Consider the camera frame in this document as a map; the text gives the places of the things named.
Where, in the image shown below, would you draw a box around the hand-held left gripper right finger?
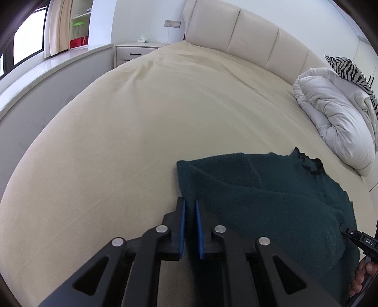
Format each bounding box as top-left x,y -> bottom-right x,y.
195,198 -> 343,307

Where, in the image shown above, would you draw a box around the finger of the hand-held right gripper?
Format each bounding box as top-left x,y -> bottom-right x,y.
339,223 -> 378,254

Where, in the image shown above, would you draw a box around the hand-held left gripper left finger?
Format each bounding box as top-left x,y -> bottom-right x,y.
38,196 -> 187,307

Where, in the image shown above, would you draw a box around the dark green towel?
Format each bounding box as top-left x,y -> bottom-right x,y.
176,147 -> 362,307

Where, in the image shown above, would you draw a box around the person's right hand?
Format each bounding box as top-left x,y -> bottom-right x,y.
349,260 -> 378,298

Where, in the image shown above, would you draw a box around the bed with beige sheet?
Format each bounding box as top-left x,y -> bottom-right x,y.
0,41 -> 378,307

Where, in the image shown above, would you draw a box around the white folded duvet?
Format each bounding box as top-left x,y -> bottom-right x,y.
292,67 -> 378,178

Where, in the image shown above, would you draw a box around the zebra print pillow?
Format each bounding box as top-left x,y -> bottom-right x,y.
324,55 -> 378,112

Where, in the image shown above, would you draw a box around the white nightstand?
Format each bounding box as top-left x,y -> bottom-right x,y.
114,42 -> 171,68

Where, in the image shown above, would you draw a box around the white window sill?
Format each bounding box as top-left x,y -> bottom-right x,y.
0,43 -> 115,120

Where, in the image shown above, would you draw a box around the cream padded headboard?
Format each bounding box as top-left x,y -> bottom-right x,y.
181,0 -> 335,87

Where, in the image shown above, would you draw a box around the red storage box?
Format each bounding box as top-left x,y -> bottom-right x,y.
69,36 -> 89,49

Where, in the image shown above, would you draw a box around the green lidded container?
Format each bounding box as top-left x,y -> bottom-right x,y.
72,21 -> 87,39

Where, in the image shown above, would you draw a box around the beige curtain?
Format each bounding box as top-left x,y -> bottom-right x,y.
43,0 -> 73,58

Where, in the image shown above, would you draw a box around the black framed window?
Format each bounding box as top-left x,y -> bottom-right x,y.
0,5 -> 48,79

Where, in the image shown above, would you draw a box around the white wall shelf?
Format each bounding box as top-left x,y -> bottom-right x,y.
68,0 -> 93,49

